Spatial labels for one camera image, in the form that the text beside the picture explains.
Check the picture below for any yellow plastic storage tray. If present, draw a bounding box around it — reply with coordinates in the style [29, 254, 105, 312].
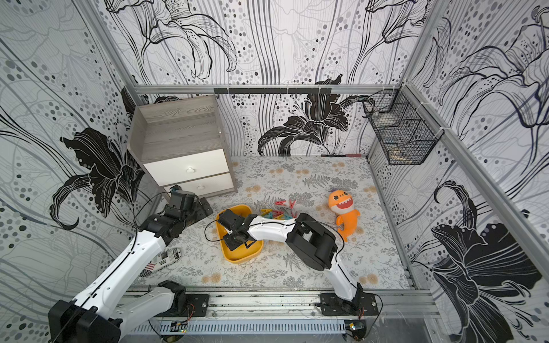
[216, 204, 264, 264]

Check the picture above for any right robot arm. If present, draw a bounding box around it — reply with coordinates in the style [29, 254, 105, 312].
[217, 210, 363, 307]

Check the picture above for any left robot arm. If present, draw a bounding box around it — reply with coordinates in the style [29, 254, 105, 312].
[48, 186, 212, 342]

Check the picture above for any red clothespin far pair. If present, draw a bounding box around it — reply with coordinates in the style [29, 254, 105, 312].
[274, 199, 297, 209]

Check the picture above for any newspaper print pouch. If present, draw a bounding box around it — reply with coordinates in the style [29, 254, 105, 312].
[139, 247, 182, 277]

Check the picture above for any grey wooden drawer cabinet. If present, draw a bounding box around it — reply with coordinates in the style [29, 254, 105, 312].
[127, 95, 236, 197]

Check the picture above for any orange shark plush toy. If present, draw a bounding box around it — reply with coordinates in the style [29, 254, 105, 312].
[328, 190, 360, 242]

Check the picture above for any black red marker pen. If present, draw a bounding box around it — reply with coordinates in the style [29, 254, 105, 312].
[321, 154, 363, 158]

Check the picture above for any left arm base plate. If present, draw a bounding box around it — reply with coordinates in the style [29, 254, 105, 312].
[170, 294, 210, 318]

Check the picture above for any white slotted cable duct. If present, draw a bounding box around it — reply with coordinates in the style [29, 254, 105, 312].
[131, 318, 345, 336]

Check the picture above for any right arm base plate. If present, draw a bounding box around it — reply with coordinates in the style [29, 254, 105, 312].
[317, 292, 380, 317]

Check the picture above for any black wire wall basket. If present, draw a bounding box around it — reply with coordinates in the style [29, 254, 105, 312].
[362, 89, 438, 165]

